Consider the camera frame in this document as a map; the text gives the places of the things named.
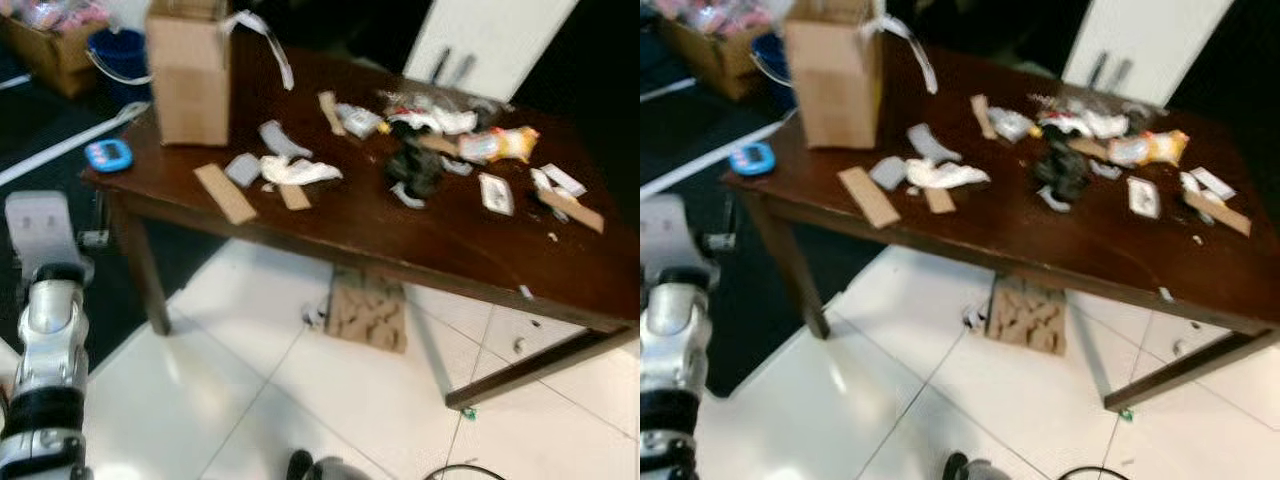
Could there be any brown cardboard strip with paper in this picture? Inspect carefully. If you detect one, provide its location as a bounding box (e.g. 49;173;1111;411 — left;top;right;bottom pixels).
529;168;607;235
1178;171;1254;238

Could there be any white flat paper slip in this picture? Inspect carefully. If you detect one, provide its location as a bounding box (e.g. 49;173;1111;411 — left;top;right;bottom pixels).
540;163;589;199
1190;166;1239;202

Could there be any blue digital timer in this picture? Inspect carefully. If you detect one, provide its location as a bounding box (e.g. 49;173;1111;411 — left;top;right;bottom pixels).
84;139;134;174
728;141;778;178

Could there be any white printed card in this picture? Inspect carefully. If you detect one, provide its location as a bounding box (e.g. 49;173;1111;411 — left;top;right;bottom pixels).
478;172;516;218
1127;175;1165;221

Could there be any orange yellow snack bag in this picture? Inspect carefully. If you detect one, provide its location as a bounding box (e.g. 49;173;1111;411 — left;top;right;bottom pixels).
1107;129;1192;169
458;126;542;166

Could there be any cardboard box of packets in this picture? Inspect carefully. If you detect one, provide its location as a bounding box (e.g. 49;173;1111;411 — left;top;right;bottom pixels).
655;0;763;102
0;0;109;99

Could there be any blue bucket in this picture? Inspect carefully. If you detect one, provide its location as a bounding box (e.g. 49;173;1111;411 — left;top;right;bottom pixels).
750;31;801;93
85;28;152;87

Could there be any long brown cardboard strip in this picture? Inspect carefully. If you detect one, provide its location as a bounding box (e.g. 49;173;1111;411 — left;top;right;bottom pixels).
193;163;260;226
838;166;903;230

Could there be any white red plastic wrapper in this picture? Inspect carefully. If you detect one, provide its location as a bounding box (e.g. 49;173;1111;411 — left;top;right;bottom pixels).
1034;96;1132;140
384;93;480;137

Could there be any dark brown wooden table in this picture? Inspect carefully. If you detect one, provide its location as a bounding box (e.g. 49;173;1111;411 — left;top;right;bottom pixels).
722;38;1280;411
80;45;640;411

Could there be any tall open cardboard box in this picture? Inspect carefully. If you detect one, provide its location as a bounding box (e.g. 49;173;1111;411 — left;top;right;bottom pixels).
146;0;234;148
785;0;887;151

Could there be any small grey paper scrap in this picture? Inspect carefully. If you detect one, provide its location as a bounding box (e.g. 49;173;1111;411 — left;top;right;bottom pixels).
868;155;910;192
225;152;264;189

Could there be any torn brown cardboard sheet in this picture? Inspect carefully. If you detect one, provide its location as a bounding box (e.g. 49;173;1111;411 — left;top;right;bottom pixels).
985;275;1069;357
326;268;410;354

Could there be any curved grey paper scrap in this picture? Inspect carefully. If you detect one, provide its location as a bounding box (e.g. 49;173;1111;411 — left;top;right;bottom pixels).
907;122;964;164
258;120;314;160

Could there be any silver plastic wrapper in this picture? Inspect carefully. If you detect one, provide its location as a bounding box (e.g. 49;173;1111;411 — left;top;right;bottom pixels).
988;106;1042;144
335;103;387;140

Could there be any narrow brown cardboard strip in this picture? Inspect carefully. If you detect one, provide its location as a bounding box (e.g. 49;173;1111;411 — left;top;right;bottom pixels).
970;94;1000;141
318;91;348;138

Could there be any white plastic strip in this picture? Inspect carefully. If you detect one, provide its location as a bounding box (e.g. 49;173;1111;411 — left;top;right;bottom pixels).
862;12;942;97
221;10;297;92

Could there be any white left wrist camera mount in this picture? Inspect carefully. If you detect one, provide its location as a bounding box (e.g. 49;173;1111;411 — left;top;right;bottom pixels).
4;190;83;283
640;193;721;287

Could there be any white cabinet door with handles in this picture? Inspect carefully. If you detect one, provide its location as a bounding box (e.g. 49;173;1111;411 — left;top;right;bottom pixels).
1062;0;1237;107
403;0;582;102

